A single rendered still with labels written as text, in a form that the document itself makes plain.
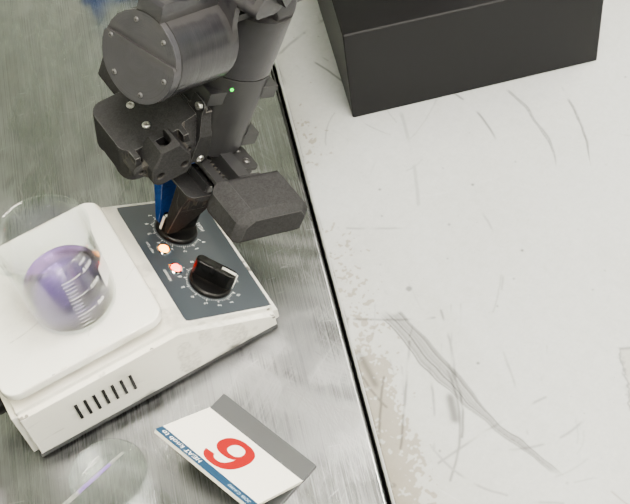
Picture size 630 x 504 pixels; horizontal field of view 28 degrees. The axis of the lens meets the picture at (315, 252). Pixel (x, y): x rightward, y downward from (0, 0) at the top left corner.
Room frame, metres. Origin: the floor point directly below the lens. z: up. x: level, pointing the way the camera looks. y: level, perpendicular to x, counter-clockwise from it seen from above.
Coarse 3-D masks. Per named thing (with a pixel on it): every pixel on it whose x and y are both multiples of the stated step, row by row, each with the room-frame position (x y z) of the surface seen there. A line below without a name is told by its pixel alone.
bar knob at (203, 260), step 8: (200, 256) 0.51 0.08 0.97; (200, 264) 0.51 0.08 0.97; (208, 264) 0.50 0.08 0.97; (216, 264) 0.51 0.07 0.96; (192, 272) 0.51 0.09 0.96; (200, 272) 0.50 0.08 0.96; (208, 272) 0.50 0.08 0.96; (216, 272) 0.50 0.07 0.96; (224, 272) 0.50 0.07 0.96; (232, 272) 0.50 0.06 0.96; (192, 280) 0.50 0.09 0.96; (200, 280) 0.50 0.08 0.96; (208, 280) 0.50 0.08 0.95; (216, 280) 0.50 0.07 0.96; (224, 280) 0.49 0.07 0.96; (232, 280) 0.49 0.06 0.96; (200, 288) 0.49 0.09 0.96; (208, 288) 0.49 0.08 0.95; (216, 288) 0.49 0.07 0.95; (224, 288) 0.49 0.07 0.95; (208, 296) 0.49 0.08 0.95; (216, 296) 0.49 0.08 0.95; (224, 296) 0.49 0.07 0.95
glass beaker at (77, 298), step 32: (0, 224) 0.50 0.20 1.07; (32, 224) 0.51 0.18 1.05; (64, 224) 0.51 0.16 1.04; (0, 256) 0.48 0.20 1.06; (32, 256) 0.50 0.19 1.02; (96, 256) 0.47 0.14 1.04; (32, 288) 0.45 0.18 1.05; (64, 288) 0.45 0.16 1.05; (96, 288) 0.46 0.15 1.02; (64, 320) 0.45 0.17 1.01; (96, 320) 0.46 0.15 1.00
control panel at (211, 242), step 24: (144, 216) 0.56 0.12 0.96; (144, 240) 0.54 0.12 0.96; (216, 240) 0.55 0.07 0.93; (168, 264) 0.52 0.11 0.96; (192, 264) 0.52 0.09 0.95; (240, 264) 0.52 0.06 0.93; (168, 288) 0.49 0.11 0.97; (192, 288) 0.49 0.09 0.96; (240, 288) 0.50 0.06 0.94; (192, 312) 0.47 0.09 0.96; (216, 312) 0.47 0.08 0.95
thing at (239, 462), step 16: (208, 416) 0.41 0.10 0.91; (176, 432) 0.39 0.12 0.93; (192, 432) 0.40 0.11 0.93; (208, 432) 0.40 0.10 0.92; (224, 432) 0.40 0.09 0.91; (192, 448) 0.38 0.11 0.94; (208, 448) 0.38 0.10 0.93; (224, 448) 0.38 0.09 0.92; (240, 448) 0.38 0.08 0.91; (224, 464) 0.37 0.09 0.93; (240, 464) 0.37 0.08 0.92; (256, 464) 0.37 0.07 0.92; (272, 464) 0.37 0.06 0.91; (240, 480) 0.35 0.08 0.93; (256, 480) 0.35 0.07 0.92; (272, 480) 0.35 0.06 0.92; (288, 480) 0.35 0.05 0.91; (256, 496) 0.34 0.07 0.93
